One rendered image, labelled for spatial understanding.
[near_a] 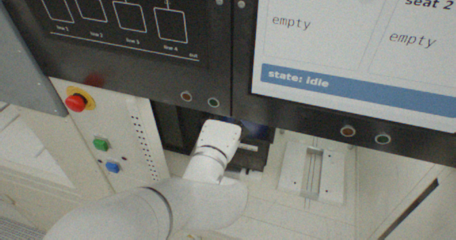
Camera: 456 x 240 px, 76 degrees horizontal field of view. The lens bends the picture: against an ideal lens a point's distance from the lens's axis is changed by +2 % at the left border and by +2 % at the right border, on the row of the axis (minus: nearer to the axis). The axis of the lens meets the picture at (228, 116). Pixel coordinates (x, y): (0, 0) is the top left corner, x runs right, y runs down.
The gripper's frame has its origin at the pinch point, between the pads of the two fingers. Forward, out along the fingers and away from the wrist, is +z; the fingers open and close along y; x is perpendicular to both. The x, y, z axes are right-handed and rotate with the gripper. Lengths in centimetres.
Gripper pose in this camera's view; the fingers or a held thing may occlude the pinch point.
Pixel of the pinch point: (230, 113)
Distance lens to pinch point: 81.1
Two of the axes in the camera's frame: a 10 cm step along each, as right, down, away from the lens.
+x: 0.0, -6.9, -7.3
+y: 9.5, 2.2, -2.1
